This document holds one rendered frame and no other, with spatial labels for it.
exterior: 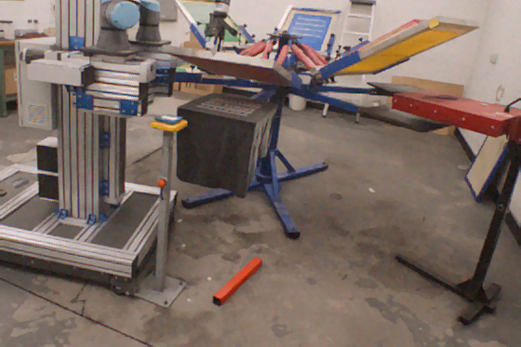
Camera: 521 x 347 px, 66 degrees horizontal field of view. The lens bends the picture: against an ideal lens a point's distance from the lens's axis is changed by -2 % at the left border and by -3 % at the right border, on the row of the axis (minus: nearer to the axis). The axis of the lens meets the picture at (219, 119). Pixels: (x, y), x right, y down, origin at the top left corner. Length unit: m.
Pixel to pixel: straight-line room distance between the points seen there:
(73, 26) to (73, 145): 0.65
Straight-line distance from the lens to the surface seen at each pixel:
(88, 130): 2.30
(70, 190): 2.50
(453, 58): 6.60
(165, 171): 1.98
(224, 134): 2.11
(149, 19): 2.40
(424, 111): 2.44
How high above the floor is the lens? 1.51
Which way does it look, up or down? 16 degrees down
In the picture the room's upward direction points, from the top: 5 degrees clockwise
